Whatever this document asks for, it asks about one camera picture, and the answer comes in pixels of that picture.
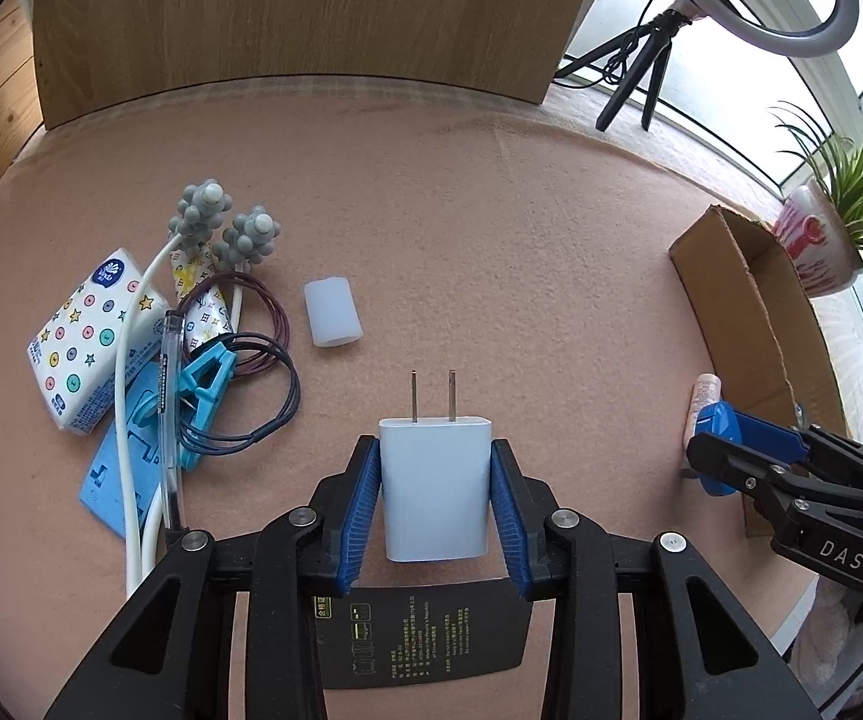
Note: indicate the black printed card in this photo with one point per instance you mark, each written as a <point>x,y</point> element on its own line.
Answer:
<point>431,637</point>

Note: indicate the red and white plant pot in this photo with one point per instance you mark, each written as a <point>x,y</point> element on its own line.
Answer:
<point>814,247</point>

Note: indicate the person's right forearm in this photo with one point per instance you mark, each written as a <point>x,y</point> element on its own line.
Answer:
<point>836,637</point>

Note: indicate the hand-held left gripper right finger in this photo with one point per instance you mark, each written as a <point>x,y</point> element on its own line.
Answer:
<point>510,525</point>

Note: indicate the white massager with grey balls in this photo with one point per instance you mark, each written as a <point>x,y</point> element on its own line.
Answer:
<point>199,214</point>

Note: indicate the patterned white lighter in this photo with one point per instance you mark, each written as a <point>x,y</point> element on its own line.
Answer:
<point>206,322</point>

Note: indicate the white window frame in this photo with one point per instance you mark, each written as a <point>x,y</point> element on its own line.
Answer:
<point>701,131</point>

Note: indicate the white plug charger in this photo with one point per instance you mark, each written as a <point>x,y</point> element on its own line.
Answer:
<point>435,487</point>

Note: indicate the black tripod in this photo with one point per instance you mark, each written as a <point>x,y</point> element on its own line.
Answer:
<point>656,86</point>

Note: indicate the translucent white silicone sleeve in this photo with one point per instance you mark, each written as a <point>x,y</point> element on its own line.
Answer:
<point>332,313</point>

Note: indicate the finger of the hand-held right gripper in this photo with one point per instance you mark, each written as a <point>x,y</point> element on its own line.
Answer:
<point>724,461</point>
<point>761,431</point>

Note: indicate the light laminate wood board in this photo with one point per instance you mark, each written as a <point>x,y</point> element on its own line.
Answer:
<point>326,15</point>

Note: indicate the blue folding phone stand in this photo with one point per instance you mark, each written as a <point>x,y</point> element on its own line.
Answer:
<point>113,480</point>

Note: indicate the brown cardboard box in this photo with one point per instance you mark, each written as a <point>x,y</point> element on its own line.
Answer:
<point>716,277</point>

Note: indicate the pink lip balm tube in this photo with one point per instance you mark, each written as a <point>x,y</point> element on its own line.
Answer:
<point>704,397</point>

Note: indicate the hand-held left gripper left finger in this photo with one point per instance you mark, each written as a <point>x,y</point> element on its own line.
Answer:
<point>360,517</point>

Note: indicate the star-patterned tissue pack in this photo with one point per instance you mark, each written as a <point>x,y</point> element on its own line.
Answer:
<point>79,337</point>

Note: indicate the green spider plant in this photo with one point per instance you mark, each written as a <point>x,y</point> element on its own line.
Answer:
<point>851,180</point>

